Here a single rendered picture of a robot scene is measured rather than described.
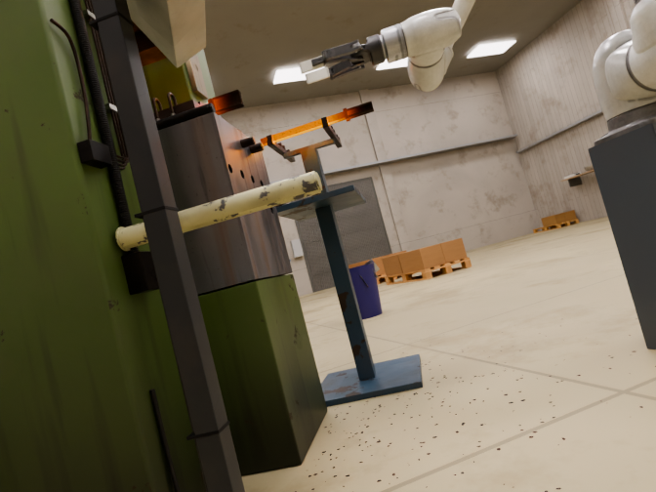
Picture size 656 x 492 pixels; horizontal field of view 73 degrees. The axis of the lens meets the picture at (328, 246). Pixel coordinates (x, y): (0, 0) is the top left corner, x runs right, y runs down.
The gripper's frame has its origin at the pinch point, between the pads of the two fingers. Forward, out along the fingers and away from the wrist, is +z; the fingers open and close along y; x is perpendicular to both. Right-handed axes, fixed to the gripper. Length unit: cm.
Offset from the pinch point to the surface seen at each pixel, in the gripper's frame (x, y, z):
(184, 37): -7.3, -46.3, 17.2
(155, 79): 26, 23, 58
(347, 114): -4.3, 31.9, -4.7
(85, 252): -40, -44, 49
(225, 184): -28.1, -15.6, 27.6
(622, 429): -100, -26, -44
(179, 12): -8, -54, 14
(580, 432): -100, -25, -36
